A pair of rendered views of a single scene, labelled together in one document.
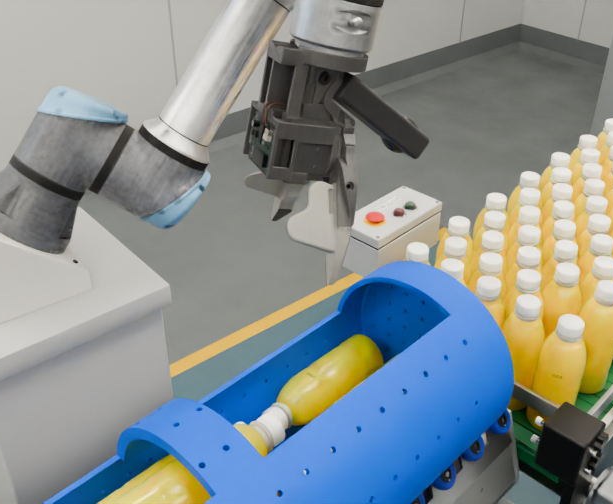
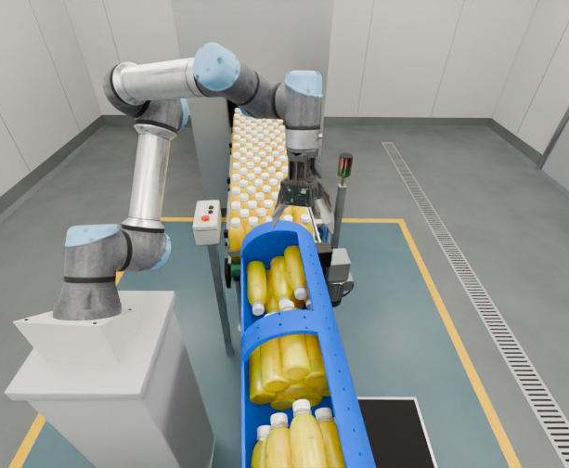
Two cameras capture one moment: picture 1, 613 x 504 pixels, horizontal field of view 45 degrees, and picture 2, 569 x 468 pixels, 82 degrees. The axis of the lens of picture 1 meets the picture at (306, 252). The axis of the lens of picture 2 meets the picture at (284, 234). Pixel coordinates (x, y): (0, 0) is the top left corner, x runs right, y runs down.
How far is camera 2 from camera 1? 0.59 m
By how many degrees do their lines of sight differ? 41
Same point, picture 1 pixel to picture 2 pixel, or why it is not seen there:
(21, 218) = (104, 305)
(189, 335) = not seen: hidden behind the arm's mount
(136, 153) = (136, 240)
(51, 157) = (100, 265)
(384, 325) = (255, 253)
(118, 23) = not seen: outside the picture
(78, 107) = (101, 231)
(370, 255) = (213, 233)
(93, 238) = not seen: hidden behind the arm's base
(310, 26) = (307, 143)
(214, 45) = (148, 170)
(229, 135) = not seen: outside the picture
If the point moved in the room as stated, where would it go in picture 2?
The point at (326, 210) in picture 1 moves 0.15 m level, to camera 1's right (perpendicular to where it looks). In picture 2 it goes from (323, 209) to (356, 184)
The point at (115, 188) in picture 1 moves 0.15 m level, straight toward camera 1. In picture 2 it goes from (135, 262) to (181, 278)
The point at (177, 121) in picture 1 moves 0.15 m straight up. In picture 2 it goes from (148, 214) to (133, 166)
